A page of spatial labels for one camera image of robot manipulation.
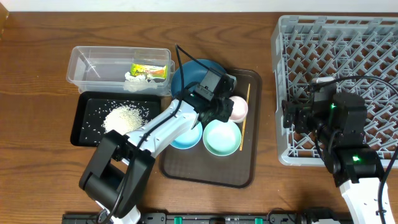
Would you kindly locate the pink cup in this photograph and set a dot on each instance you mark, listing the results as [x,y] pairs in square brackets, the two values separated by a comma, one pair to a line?
[239,109]

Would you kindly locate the light blue bowl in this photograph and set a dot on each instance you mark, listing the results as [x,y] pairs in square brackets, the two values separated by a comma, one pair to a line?
[188,139]

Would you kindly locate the grey dishwasher rack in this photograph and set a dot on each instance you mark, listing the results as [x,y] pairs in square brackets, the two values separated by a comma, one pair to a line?
[360,52]

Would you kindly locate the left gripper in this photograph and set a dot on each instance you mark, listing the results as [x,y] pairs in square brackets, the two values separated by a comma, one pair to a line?
[228,107]

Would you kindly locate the white tissue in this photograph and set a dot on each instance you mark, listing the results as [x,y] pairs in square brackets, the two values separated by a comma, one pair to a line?
[138,83]

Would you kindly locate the yellow snack wrapper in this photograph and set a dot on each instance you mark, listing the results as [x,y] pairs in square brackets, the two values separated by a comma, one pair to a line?
[151,71]

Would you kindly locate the clear plastic bin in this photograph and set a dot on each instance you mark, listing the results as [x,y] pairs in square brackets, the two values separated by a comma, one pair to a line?
[102,68]

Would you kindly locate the wooden chopstick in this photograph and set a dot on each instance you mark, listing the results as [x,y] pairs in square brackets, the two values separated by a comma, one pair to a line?
[244,120]

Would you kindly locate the mint green bowl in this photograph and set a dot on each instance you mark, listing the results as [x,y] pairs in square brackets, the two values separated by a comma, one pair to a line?
[222,139]

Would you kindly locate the brown serving tray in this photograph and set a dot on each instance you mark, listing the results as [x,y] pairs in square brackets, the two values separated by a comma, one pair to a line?
[197,164]

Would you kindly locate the rice pile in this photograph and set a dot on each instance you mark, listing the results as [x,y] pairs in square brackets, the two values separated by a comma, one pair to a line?
[122,119]

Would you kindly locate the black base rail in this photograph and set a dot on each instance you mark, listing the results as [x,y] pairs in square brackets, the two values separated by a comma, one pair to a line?
[278,217]

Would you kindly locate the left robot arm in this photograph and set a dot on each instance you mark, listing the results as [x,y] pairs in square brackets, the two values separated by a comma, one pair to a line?
[117,173]

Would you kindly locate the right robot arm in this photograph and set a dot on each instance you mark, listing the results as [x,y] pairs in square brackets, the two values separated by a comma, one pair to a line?
[337,121]

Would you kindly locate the black tray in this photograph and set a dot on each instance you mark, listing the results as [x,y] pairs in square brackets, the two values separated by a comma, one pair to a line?
[152,101]

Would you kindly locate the dark blue plate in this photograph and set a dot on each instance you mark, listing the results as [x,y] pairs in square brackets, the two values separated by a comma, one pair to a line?
[192,72]

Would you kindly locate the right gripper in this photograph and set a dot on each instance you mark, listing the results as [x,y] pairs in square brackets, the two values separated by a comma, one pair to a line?
[303,114]

